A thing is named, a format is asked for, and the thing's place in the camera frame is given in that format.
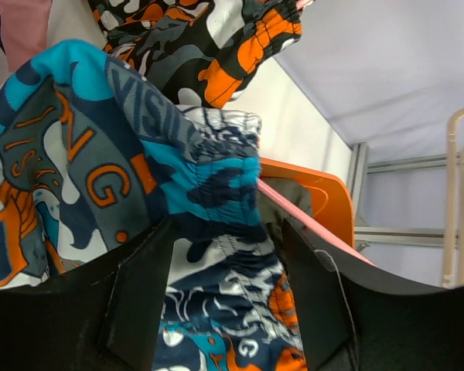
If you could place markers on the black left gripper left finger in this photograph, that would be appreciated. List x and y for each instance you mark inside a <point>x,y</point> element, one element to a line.
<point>103,315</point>

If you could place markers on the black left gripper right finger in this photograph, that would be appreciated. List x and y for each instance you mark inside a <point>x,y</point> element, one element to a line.
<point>355,316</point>

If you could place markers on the olive green shorts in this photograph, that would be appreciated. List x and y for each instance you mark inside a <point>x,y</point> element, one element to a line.
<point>272,214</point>

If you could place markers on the blue orange patterned shorts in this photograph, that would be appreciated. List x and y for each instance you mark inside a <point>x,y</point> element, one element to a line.
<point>92,155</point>

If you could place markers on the orange black camouflage shorts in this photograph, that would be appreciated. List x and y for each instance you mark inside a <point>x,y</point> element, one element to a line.
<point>198,52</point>

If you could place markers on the pink shark print shorts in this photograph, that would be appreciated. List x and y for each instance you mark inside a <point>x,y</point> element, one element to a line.
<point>23,32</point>

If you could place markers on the orange plastic basket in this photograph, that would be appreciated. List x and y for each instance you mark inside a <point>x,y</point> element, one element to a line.
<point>331,202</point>

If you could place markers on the aluminium frame rail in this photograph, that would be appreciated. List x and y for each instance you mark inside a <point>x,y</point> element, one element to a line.
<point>398,202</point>

